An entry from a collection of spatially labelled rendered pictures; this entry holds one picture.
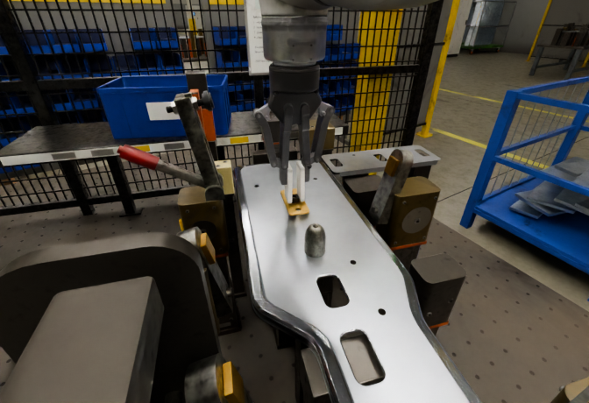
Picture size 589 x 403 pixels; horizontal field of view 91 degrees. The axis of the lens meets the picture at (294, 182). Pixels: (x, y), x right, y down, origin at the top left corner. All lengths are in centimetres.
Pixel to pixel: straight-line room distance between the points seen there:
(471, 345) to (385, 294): 41
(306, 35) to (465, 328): 70
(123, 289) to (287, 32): 33
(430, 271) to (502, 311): 44
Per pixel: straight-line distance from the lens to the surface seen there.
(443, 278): 48
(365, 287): 42
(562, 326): 96
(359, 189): 66
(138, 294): 18
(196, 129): 45
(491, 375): 79
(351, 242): 48
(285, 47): 41
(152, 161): 49
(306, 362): 37
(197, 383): 24
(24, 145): 100
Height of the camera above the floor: 131
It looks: 30 degrees down
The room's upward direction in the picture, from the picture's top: straight up
